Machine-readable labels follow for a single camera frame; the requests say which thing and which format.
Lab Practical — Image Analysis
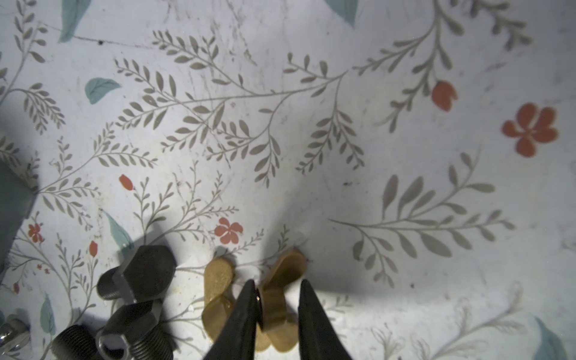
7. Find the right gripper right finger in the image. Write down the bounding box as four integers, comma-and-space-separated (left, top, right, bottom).
298, 279, 352, 360

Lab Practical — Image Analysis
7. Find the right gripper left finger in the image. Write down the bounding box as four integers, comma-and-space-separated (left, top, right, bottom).
203, 280, 258, 360

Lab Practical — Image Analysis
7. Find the brass wing nut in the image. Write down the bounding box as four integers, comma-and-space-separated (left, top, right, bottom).
201, 257, 271, 353
258, 248, 308, 353

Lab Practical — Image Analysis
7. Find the black hex bolt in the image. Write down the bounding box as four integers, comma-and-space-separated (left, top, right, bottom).
52, 300, 173, 359
97, 245, 176, 305

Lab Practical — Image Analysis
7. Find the floral table mat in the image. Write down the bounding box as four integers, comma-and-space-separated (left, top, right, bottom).
1, 1, 575, 359

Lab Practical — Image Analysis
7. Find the silver wing nut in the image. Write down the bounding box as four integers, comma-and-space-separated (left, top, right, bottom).
1, 318, 30, 355

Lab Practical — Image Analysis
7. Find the grey compartment organizer box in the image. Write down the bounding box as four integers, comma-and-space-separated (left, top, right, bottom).
1, 161, 35, 280

